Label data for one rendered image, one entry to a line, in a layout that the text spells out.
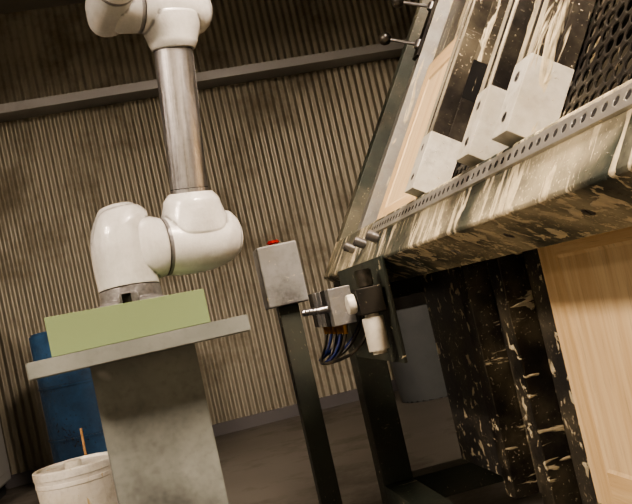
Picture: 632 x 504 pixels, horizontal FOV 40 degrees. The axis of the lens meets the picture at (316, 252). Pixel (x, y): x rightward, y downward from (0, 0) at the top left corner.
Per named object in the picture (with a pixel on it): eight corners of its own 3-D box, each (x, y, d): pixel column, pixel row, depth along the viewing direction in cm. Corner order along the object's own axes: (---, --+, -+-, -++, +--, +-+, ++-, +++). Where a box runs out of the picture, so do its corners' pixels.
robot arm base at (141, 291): (89, 313, 204) (85, 290, 205) (101, 320, 226) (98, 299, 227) (166, 298, 207) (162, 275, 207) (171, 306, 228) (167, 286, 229)
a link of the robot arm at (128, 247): (91, 298, 222) (76, 215, 225) (159, 288, 231) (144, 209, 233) (105, 287, 208) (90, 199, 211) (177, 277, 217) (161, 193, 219)
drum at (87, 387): (173, 459, 521) (142, 310, 526) (160, 479, 460) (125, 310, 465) (73, 482, 517) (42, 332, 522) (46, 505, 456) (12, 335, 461)
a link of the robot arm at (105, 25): (86, -37, 210) (140, -35, 216) (73, 5, 226) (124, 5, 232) (96, 11, 207) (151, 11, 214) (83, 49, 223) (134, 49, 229)
